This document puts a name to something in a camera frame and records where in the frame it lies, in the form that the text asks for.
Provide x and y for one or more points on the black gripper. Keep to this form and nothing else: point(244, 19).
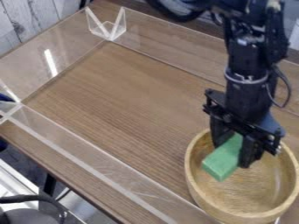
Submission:
point(240, 111)

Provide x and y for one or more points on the green rectangular block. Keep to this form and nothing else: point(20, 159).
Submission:
point(221, 162)

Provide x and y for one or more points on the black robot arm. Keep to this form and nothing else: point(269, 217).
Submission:
point(256, 46)

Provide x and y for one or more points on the brown wooden bowl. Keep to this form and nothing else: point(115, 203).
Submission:
point(255, 195)

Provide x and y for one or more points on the clear acrylic barrier wall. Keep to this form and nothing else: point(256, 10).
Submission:
point(116, 188)

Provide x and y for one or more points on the clear acrylic corner bracket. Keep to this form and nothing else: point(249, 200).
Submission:
point(107, 30)

